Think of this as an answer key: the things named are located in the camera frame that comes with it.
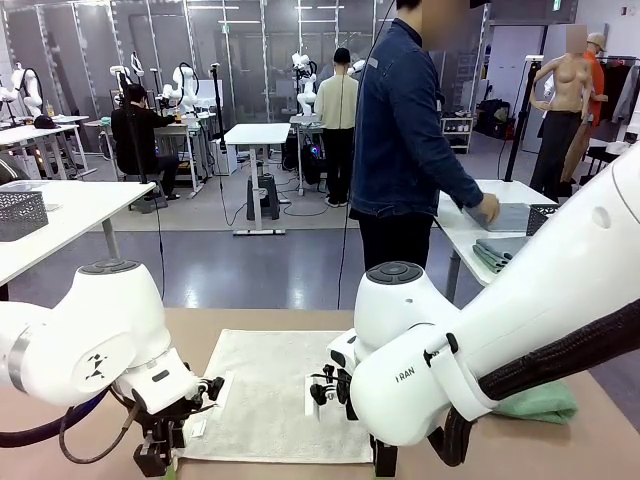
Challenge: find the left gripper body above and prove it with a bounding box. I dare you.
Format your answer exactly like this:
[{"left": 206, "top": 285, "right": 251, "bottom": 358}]
[{"left": 141, "top": 407, "right": 187, "bottom": 450}]

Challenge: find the white towel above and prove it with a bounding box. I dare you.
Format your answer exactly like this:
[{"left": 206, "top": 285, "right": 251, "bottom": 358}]
[{"left": 177, "top": 328, "right": 376, "bottom": 465}]

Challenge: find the green towel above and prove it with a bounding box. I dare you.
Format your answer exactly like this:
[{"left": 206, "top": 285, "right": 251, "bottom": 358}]
[{"left": 492, "top": 382, "right": 580, "bottom": 425}]

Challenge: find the grey towel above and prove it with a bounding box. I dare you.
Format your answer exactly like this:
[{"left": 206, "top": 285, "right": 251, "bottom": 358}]
[
  {"left": 460, "top": 202, "right": 532, "bottom": 233},
  {"left": 473, "top": 236, "right": 531, "bottom": 275}
]

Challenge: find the person's right forearm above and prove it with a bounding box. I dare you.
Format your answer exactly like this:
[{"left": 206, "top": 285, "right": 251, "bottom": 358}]
[{"left": 424, "top": 149, "right": 486, "bottom": 211}]

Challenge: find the dark grey mesh basket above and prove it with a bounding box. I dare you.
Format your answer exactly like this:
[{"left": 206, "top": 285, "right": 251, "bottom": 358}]
[{"left": 526, "top": 203, "right": 561, "bottom": 237}]

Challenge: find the person's right hand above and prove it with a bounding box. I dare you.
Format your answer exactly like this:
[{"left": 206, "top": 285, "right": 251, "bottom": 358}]
[{"left": 467, "top": 193, "right": 502, "bottom": 227}]

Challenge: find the white table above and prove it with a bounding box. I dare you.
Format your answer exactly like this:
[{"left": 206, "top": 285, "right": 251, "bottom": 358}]
[
  {"left": 0, "top": 179, "right": 158, "bottom": 289},
  {"left": 435, "top": 178, "right": 560, "bottom": 301}
]

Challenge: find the grey plastic stool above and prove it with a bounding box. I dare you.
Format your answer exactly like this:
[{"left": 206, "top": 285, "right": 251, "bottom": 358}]
[{"left": 245, "top": 172, "right": 281, "bottom": 222}]

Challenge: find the seated person in black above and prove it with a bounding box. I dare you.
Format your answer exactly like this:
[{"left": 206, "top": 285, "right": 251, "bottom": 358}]
[{"left": 110, "top": 83, "right": 181, "bottom": 201}]

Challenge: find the computer with coloured lights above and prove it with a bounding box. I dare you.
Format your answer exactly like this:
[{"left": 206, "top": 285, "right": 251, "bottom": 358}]
[{"left": 299, "top": 142, "right": 326, "bottom": 185}]

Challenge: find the white standing desk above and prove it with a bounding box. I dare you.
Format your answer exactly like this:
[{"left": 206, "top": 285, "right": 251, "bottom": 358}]
[{"left": 223, "top": 122, "right": 292, "bottom": 236}]

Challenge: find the black tripod pole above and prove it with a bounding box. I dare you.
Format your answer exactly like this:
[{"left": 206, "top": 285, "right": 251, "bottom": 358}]
[{"left": 209, "top": 62, "right": 230, "bottom": 154}]

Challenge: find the person in denim jacket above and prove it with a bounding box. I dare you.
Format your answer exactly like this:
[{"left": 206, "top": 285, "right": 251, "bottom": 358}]
[{"left": 349, "top": 0, "right": 486, "bottom": 274}]

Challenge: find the white shoe shelf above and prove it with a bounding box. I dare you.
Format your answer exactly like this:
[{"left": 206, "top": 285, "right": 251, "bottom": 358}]
[{"left": 439, "top": 115, "right": 475, "bottom": 154}]

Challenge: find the person in beige top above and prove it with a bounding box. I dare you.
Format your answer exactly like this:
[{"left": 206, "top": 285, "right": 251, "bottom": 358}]
[{"left": 313, "top": 47, "right": 360, "bottom": 208}]

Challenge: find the black bag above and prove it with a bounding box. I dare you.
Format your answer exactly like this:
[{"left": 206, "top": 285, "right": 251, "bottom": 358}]
[{"left": 477, "top": 98, "right": 512, "bottom": 140}]

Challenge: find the black light stand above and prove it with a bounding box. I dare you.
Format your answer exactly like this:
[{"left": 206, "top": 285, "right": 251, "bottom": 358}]
[{"left": 503, "top": 54, "right": 546, "bottom": 182}]

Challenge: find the bare tan mannequin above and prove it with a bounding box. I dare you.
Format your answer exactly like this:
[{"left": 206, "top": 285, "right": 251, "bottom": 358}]
[{"left": 529, "top": 24, "right": 601, "bottom": 199}]

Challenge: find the clothes rack with garments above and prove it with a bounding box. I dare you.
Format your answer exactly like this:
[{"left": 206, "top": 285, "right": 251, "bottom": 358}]
[{"left": 597, "top": 54, "right": 640, "bottom": 126}]

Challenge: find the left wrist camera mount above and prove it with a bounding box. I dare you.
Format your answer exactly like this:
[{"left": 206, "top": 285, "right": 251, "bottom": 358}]
[{"left": 192, "top": 373, "right": 227, "bottom": 414}]

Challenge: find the dark arm cable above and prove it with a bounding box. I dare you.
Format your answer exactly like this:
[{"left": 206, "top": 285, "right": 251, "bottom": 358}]
[{"left": 0, "top": 389, "right": 146, "bottom": 464}]

